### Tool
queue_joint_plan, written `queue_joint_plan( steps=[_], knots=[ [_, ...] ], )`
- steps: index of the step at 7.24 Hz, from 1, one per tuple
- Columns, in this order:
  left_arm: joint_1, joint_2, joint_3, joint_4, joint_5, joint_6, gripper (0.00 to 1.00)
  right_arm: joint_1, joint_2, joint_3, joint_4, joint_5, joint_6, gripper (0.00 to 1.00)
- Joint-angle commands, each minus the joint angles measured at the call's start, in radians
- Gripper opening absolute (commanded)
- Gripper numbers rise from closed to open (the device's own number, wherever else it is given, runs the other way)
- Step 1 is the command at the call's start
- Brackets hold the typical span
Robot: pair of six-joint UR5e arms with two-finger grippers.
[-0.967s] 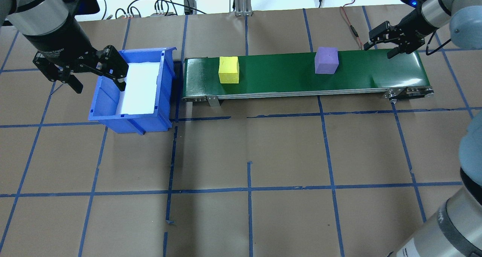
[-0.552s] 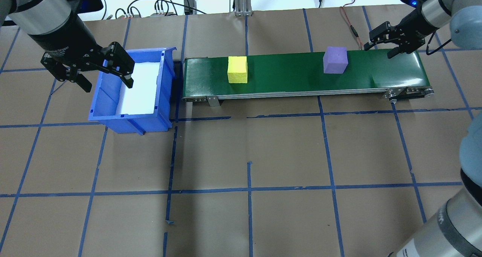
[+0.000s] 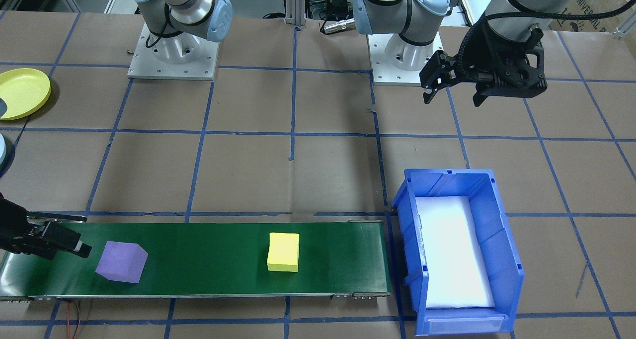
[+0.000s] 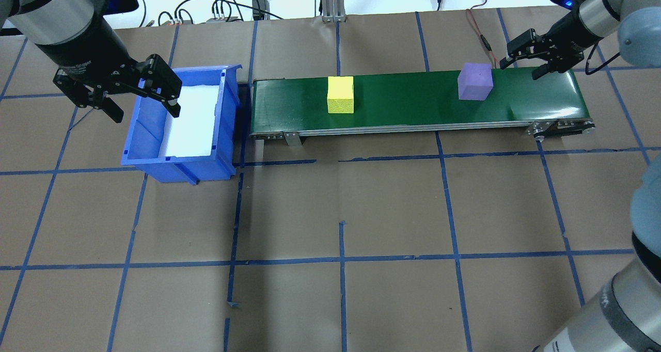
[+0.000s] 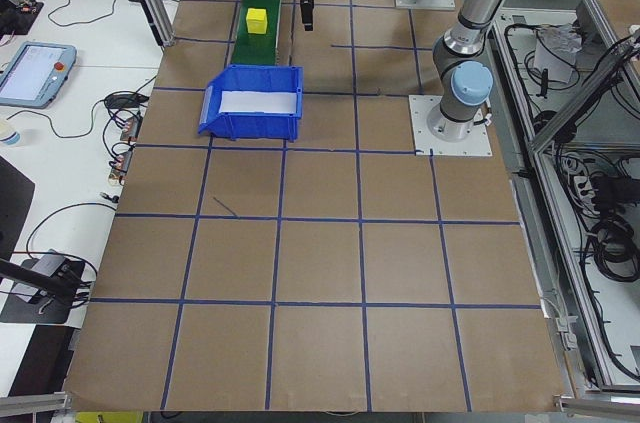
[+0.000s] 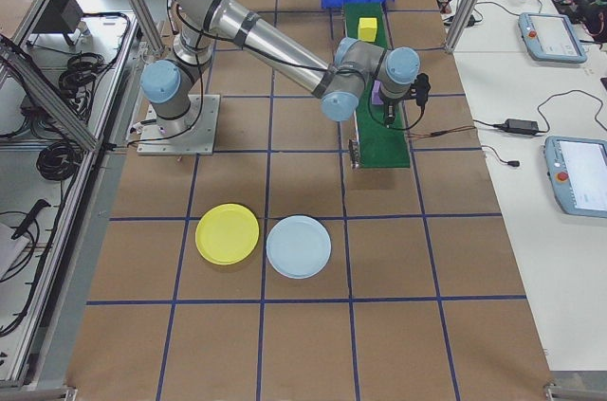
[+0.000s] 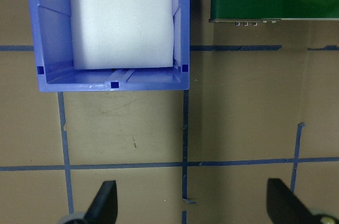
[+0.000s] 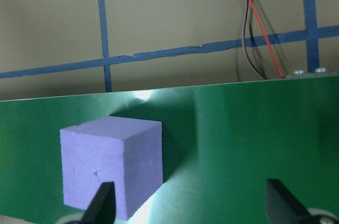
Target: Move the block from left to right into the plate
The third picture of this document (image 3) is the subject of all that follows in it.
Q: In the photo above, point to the purple foam block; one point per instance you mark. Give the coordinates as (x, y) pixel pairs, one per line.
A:
(121, 264)

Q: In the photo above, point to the yellow foam block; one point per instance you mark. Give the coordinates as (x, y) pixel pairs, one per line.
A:
(283, 252)

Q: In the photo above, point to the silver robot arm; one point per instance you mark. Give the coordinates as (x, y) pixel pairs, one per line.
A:
(174, 16)
(407, 11)

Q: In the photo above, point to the light blue plate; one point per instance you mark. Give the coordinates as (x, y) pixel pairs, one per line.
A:
(2, 150)

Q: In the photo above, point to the yellow plate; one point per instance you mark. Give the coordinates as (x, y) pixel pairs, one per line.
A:
(25, 93)

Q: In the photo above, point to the brown cardboard box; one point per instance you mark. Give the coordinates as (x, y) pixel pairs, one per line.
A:
(596, 6)

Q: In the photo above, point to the aluminium profile bar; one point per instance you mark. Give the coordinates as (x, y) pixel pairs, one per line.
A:
(627, 28)

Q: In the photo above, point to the black power supply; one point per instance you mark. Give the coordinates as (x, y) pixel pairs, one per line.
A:
(339, 0)

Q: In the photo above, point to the green conveyor belt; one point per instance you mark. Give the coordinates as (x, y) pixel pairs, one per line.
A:
(208, 259)

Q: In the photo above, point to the white foam pad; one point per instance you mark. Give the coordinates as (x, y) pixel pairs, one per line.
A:
(454, 254)

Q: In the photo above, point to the blue plastic bin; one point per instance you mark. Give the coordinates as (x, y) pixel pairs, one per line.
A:
(502, 259)

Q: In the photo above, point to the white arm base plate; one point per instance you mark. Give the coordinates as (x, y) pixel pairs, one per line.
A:
(149, 70)
(382, 75)

